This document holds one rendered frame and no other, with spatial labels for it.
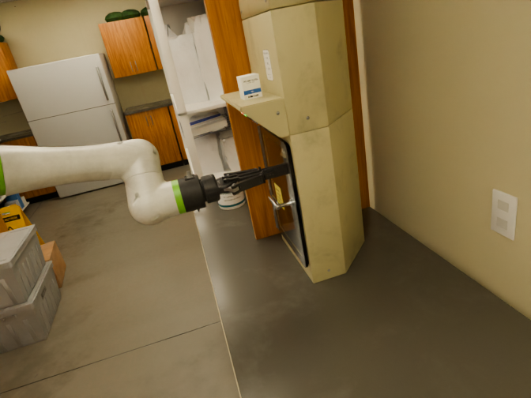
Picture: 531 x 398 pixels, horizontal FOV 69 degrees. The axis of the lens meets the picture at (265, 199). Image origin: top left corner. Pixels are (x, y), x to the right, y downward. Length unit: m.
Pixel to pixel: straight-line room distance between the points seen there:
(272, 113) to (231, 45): 0.41
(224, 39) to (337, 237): 0.72
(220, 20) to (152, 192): 0.61
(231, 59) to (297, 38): 0.39
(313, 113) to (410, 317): 0.58
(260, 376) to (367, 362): 0.25
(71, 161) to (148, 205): 0.20
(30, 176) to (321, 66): 0.73
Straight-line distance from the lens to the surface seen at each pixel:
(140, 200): 1.02
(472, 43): 1.09
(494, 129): 1.07
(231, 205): 1.82
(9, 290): 3.06
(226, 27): 1.35
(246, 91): 1.08
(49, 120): 6.07
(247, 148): 1.39
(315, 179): 1.09
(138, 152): 1.06
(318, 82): 1.04
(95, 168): 1.04
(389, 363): 1.00
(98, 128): 5.98
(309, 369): 0.99
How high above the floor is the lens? 1.67
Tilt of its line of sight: 23 degrees down
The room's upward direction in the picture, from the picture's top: 11 degrees counter-clockwise
